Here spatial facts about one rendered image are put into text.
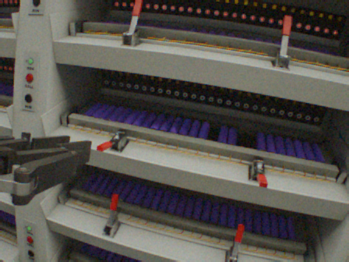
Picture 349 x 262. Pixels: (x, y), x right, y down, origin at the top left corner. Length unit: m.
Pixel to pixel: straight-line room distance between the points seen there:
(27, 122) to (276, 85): 0.50
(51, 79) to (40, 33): 0.10
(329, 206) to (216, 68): 0.31
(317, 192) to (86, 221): 0.48
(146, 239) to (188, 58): 0.38
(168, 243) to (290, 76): 0.41
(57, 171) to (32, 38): 0.38
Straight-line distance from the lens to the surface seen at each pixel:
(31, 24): 0.58
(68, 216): 0.62
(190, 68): 0.42
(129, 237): 0.57
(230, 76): 0.42
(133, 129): 0.50
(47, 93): 0.54
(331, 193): 0.50
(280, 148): 0.52
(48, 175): 0.22
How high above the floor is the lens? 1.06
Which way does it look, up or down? 12 degrees down
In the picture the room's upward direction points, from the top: 9 degrees clockwise
